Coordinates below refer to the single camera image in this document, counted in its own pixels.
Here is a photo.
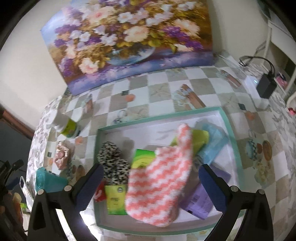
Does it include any purple wet wipes pack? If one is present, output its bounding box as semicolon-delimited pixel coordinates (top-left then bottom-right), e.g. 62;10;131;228
179;163;232;220

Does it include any red hair tie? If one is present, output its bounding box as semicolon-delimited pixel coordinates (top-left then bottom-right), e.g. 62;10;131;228
94;180;107;202

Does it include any pink floral scrunchie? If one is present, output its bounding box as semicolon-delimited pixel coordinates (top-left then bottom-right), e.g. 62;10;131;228
54;141;75;171

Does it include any leopard print scrunchie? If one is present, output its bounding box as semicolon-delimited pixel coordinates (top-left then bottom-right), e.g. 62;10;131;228
97;141;130;185

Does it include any light blue face mask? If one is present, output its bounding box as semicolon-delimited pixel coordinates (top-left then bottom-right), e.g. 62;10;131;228
194;123;229;165

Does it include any lime green microfiber cloth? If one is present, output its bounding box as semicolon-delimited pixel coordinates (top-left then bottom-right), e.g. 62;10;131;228
166;125;209;159

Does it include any pink white fuzzy sock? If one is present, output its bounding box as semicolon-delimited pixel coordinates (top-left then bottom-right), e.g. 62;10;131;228
125;123;193;227

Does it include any small green tissue pack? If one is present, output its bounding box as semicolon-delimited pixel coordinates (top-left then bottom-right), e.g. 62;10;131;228
131;149;156;169

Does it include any smartphone with keyring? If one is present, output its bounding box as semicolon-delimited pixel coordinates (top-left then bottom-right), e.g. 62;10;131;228
19;176;34;211

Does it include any teal plastic toy box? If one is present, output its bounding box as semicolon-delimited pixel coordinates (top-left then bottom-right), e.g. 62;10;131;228
35;167;68;193

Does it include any checkered picture tablecloth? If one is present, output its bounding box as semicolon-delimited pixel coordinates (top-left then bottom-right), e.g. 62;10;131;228
26;52;295;240

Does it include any white green pill bottle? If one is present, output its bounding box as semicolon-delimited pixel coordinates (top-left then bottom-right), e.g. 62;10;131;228
51;112;80;138

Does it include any teal shallow cardboard tray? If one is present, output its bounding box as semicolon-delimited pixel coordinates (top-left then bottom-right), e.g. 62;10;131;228
94;107;243;236

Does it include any black power adapter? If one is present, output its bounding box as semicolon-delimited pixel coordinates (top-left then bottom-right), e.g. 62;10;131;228
256;74;277;99

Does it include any white power strip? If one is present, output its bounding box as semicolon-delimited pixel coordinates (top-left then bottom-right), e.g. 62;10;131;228
242;75;269;109

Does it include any white chair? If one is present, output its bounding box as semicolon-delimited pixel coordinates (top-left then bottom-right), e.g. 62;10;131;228
263;20;295;101

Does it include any floral painting canvas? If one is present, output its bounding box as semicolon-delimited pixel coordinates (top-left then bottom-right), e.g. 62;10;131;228
41;1;213;95

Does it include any black power cable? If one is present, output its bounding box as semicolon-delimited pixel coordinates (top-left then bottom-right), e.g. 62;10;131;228
238;41;276;77

